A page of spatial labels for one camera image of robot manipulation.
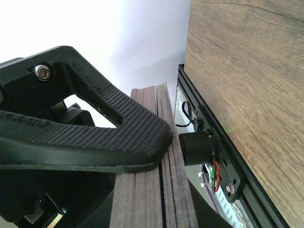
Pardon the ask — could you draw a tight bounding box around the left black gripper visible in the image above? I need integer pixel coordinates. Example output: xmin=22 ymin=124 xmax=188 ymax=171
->
xmin=0 ymin=46 xmax=172 ymax=173

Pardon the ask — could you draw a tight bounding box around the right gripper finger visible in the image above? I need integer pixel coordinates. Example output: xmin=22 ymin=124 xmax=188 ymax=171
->
xmin=189 ymin=181 xmax=232 ymax=228

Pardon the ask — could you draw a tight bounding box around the blue playing card deck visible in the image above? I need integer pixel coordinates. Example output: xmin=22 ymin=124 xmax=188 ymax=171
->
xmin=109 ymin=82 xmax=198 ymax=228

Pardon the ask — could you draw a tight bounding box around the light blue slotted cable duct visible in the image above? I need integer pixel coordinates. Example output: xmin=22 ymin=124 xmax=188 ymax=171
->
xmin=213 ymin=188 xmax=239 ymax=228

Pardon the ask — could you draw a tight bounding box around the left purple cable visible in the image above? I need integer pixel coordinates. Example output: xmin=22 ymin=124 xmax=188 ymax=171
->
xmin=198 ymin=163 xmax=218 ymax=214

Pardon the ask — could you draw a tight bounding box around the black aluminium frame rail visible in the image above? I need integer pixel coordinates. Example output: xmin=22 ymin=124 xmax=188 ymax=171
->
xmin=178 ymin=65 xmax=288 ymax=228

